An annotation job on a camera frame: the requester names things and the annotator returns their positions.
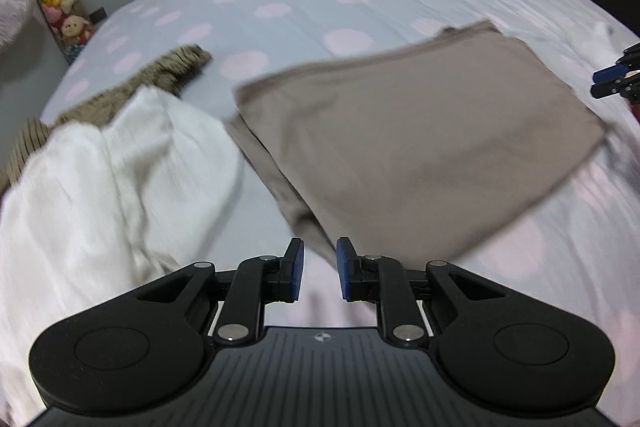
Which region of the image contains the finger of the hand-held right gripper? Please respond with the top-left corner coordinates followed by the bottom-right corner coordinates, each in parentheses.
top-left (590, 76), bottom-right (640, 101)
top-left (592, 40), bottom-right (640, 84)

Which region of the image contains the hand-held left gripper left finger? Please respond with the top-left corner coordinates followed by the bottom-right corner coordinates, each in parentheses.
top-left (136, 237), bottom-right (306, 348)

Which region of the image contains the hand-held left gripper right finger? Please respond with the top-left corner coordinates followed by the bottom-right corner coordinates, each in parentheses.
top-left (336, 236), bottom-right (505, 348)

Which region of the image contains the beige garment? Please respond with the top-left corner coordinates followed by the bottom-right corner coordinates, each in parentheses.
top-left (224, 19), bottom-right (609, 266)

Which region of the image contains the white garment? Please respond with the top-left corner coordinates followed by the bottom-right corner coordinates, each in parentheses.
top-left (0, 86), bottom-right (246, 413)

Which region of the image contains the brown striped garment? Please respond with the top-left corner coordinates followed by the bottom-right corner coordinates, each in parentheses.
top-left (0, 44), bottom-right (213, 188)

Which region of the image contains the pink quilted pillow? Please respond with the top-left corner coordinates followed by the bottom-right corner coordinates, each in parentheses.
top-left (0, 0), bottom-right (34, 48)

